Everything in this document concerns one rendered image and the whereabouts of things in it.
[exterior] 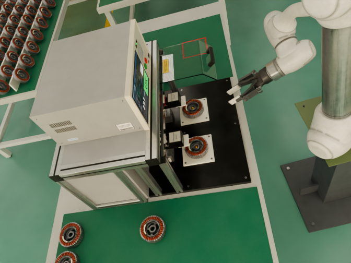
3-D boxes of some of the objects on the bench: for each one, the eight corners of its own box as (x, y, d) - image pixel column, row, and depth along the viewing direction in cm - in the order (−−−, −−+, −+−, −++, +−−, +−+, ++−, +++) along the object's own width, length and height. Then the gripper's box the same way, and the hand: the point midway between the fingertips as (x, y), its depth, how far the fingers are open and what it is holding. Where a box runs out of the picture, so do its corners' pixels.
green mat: (220, 13, 205) (219, 13, 205) (233, 76, 170) (233, 76, 170) (94, 46, 223) (94, 45, 223) (83, 108, 188) (82, 108, 187)
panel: (150, 93, 177) (131, 54, 153) (149, 198, 138) (123, 168, 115) (148, 93, 177) (129, 55, 153) (146, 198, 139) (120, 169, 115)
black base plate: (230, 80, 169) (230, 76, 167) (251, 182, 132) (250, 180, 130) (151, 96, 178) (150, 94, 176) (150, 198, 141) (148, 195, 139)
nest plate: (211, 135, 149) (210, 133, 148) (214, 161, 140) (214, 160, 139) (182, 140, 152) (181, 139, 151) (183, 166, 143) (183, 165, 142)
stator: (202, 100, 161) (201, 96, 158) (205, 117, 155) (203, 112, 152) (183, 104, 163) (181, 100, 160) (184, 121, 157) (182, 117, 154)
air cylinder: (174, 148, 150) (171, 142, 146) (174, 161, 146) (171, 155, 142) (164, 150, 151) (161, 144, 147) (164, 163, 147) (161, 157, 143)
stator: (207, 137, 147) (205, 133, 144) (210, 156, 141) (209, 153, 138) (185, 142, 149) (183, 138, 146) (187, 161, 143) (185, 157, 140)
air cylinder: (172, 111, 164) (169, 104, 160) (173, 121, 160) (170, 115, 156) (163, 112, 165) (160, 106, 161) (163, 123, 161) (160, 117, 157)
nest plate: (206, 98, 163) (206, 97, 162) (209, 120, 154) (209, 119, 153) (179, 104, 166) (179, 103, 165) (181, 126, 157) (180, 124, 156)
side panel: (148, 196, 142) (120, 164, 116) (148, 202, 140) (120, 171, 114) (94, 204, 147) (56, 175, 121) (93, 210, 145) (55, 182, 120)
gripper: (278, 92, 135) (236, 116, 149) (269, 63, 146) (230, 88, 160) (270, 83, 131) (227, 109, 144) (261, 55, 142) (222, 81, 155)
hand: (234, 95), depth 150 cm, fingers open, 6 cm apart
